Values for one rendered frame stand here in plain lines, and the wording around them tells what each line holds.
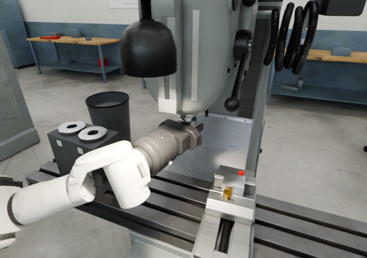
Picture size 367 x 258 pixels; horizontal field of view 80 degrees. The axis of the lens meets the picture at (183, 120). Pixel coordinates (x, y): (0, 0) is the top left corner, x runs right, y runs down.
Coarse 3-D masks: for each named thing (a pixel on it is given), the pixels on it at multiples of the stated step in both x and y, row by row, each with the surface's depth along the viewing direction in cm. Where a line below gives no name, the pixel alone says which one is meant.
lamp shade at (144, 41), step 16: (128, 32) 25; (144, 32) 25; (160, 32) 25; (128, 48) 25; (144, 48) 25; (160, 48) 25; (176, 48) 28; (128, 64) 26; (144, 64) 25; (160, 64) 26; (176, 64) 28
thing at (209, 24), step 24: (192, 0) 38; (216, 0) 38; (240, 0) 48; (192, 24) 40; (216, 24) 40; (192, 48) 42; (216, 48) 42; (192, 72) 44; (216, 72) 44; (192, 96) 46; (216, 96) 48
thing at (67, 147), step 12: (60, 132) 74; (72, 132) 74; (84, 132) 74; (96, 132) 76; (108, 132) 77; (60, 144) 74; (72, 144) 71; (84, 144) 70; (96, 144) 70; (108, 144) 73; (60, 156) 78; (72, 156) 74; (60, 168) 82
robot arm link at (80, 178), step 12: (120, 144) 42; (84, 156) 43; (96, 156) 40; (108, 156) 39; (120, 156) 40; (72, 168) 40; (84, 168) 40; (96, 168) 40; (72, 180) 40; (84, 180) 43; (72, 192) 40; (84, 192) 42
